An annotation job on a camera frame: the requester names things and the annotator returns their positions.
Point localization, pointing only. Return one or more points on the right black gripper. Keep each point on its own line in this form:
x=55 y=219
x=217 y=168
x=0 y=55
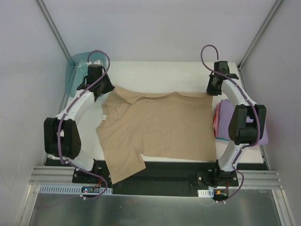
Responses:
x=212 y=87

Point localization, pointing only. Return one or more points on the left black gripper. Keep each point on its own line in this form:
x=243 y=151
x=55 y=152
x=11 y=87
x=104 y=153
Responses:
x=106 y=87

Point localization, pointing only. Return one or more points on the beige t shirt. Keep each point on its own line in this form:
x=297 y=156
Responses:
x=169 y=125

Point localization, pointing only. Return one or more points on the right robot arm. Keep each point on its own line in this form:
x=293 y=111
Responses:
x=246 y=126

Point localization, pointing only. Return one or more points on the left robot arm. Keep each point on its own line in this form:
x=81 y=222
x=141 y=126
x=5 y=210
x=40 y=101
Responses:
x=61 y=135

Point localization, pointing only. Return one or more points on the teal plastic basin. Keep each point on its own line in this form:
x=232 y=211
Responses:
x=76 y=70

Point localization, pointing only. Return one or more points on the purple folded t shirt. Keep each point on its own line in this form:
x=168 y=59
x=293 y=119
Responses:
x=226 y=112

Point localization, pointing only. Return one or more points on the teal folded t shirt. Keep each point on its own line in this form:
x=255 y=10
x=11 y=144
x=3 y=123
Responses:
x=223 y=139

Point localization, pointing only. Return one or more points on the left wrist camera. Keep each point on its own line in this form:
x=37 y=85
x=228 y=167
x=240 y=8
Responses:
x=97 y=62

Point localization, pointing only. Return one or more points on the left aluminium frame post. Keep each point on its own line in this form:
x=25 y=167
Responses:
x=47 y=16

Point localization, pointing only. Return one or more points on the aluminium frame post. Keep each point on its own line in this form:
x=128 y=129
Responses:
x=261 y=31
x=47 y=16

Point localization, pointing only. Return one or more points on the right aluminium frame post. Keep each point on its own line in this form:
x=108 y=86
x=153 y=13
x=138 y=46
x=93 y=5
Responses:
x=261 y=31

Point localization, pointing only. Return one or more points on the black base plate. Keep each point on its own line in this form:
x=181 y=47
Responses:
x=185 y=188

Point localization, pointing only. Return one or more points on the right white cable duct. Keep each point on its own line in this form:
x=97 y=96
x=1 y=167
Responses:
x=209 y=193

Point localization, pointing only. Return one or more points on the white cable duct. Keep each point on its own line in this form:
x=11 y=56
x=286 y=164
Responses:
x=84 y=190
x=209 y=193

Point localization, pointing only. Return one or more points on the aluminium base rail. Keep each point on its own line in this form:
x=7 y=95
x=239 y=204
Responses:
x=248 y=179

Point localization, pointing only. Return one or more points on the left white cable duct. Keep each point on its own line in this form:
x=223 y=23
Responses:
x=84 y=190

